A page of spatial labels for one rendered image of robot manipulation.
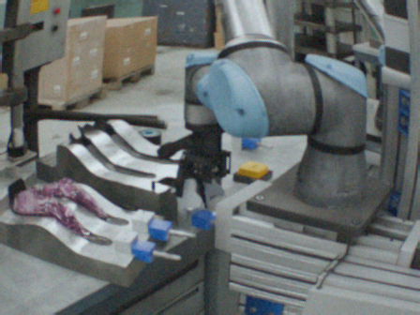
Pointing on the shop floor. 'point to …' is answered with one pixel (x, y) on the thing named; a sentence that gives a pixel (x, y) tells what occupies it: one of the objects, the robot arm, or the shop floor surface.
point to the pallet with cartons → (128, 51)
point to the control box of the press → (37, 50)
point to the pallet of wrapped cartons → (76, 67)
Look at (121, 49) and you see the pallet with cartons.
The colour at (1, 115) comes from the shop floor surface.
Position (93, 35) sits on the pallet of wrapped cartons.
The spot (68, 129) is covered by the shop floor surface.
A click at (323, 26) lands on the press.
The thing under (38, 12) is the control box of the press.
